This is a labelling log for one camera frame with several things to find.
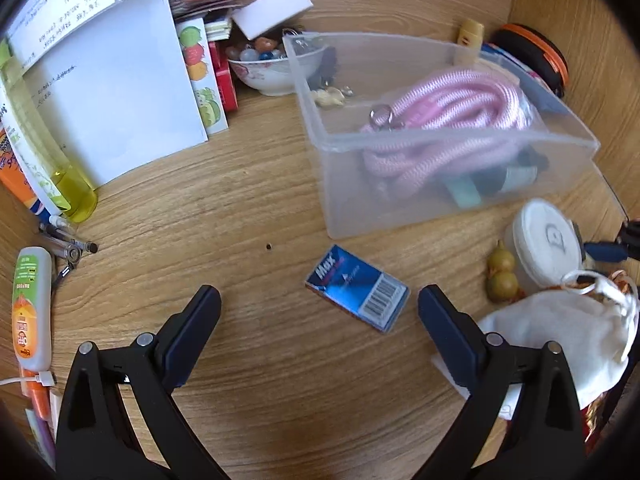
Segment yellow-green liquid bottle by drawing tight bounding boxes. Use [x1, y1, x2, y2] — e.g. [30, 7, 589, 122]
[0, 40, 98, 223]

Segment black round case orange zip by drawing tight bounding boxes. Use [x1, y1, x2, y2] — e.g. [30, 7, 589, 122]
[487, 23, 570, 100]

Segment white paper slip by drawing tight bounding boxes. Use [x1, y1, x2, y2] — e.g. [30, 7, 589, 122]
[430, 352, 516, 421]

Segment colourful glass beads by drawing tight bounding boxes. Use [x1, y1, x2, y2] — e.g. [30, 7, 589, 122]
[226, 35, 288, 63]

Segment red box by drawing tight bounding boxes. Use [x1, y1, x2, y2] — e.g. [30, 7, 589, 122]
[207, 40, 240, 113]

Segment yellow lip balm tube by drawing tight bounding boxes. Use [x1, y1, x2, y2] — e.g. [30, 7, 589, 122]
[456, 17, 486, 66]

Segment pink braided rope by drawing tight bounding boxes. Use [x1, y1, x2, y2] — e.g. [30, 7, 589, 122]
[359, 69, 543, 196]

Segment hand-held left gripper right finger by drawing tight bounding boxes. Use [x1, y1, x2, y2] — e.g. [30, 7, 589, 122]
[415, 284, 587, 480]

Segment clear plastic storage box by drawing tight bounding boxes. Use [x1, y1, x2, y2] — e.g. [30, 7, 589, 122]
[281, 31, 601, 240]

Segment white paper sheet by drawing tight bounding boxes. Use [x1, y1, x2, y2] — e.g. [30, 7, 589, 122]
[22, 0, 209, 188]

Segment fruit printed booklet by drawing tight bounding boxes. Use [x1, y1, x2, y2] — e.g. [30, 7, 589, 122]
[175, 17, 229, 136]

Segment small translucent lidded container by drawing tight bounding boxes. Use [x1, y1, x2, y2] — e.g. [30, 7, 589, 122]
[504, 198, 585, 296]

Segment teal flat item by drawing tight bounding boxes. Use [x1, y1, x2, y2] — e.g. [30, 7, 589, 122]
[445, 175, 483, 208]

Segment white rectangular box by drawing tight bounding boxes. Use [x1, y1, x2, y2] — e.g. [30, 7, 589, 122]
[232, 0, 315, 41]

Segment wooden desktop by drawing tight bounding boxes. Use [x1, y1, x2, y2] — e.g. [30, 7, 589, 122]
[0, 10, 631, 480]

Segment small cream charm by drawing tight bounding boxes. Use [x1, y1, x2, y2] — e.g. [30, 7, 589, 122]
[311, 86, 355, 109]

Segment clear black-capped pen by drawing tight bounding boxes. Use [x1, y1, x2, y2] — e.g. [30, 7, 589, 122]
[40, 222, 99, 257]

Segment white bottle orange label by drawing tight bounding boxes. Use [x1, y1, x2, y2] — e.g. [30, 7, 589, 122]
[11, 246, 53, 371]

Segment small olive gourd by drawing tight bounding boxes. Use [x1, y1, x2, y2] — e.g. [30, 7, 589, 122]
[486, 240, 521, 304]

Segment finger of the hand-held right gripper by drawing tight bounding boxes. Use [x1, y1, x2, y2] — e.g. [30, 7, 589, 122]
[582, 219, 640, 263]

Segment white floral ceramic bowl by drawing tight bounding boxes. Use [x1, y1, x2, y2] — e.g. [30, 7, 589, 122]
[226, 42, 326, 97]

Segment white charging cable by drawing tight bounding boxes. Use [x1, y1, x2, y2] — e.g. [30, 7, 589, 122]
[0, 370, 57, 388]

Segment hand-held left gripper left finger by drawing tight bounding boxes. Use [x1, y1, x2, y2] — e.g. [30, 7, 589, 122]
[55, 284, 233, 480]

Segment small black item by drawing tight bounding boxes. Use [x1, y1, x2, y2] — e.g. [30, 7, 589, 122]
[307, 46, 341, 88]

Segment white drawstring pouch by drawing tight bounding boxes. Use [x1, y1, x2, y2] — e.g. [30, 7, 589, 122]
[475, 269, 640, 408]

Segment blue barcode staple box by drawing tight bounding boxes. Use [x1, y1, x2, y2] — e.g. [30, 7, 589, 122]
[305, 245, 412, 333]

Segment folded handwritten paper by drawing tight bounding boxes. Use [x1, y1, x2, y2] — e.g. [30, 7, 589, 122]
[5, 0, 128, 66]

